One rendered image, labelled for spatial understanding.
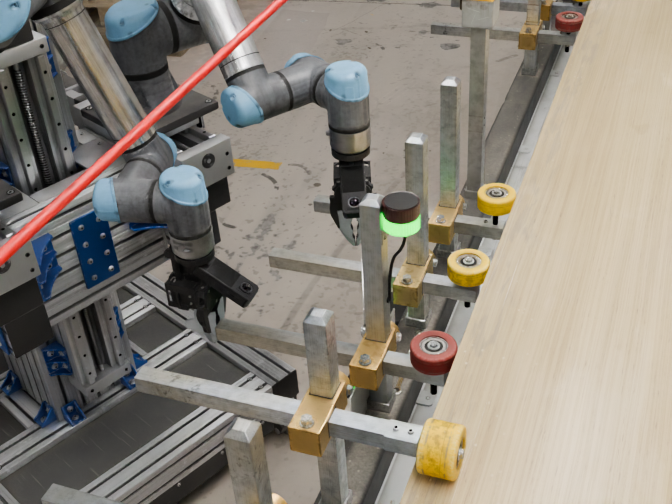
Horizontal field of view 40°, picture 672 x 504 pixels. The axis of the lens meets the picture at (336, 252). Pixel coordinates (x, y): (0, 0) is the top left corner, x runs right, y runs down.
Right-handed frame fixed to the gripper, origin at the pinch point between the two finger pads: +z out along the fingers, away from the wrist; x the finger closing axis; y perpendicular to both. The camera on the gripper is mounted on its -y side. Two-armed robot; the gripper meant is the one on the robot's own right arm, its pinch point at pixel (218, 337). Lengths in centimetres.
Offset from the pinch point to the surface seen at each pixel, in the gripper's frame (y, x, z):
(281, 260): -3.1, -23.6, -1.9
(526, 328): -55, -9, -9
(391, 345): -33.0, -3.5, -3.7
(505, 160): -34, -99, 12
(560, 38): -40, -148, -3
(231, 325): -3.2, 0.0, -3.7
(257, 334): -8.9, 1.0, -3.8
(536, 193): -49, -53, -9
